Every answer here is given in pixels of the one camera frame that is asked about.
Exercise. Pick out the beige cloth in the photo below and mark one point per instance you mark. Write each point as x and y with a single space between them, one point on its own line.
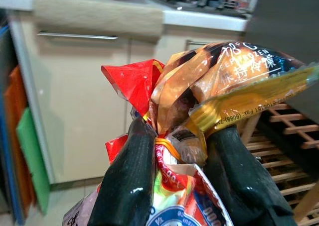
99 14

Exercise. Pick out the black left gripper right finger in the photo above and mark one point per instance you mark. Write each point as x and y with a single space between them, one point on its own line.
239 181

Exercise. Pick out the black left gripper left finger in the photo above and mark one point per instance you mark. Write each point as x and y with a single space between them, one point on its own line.
124 186

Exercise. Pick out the green cutting board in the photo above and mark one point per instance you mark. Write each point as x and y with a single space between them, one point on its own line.
33 148

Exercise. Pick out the frozen food plastic bag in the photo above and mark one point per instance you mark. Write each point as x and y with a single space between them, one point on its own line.
224 74

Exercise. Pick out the orange cutting board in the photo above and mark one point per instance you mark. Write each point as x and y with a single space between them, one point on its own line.
16 99

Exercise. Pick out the beige kitchen cabinet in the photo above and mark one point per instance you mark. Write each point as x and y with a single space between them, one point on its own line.
82 99

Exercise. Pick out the blue cutting board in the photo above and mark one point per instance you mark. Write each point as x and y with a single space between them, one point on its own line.
6 148

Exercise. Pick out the wooden slatted rack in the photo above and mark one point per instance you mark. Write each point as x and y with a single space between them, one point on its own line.
286 136

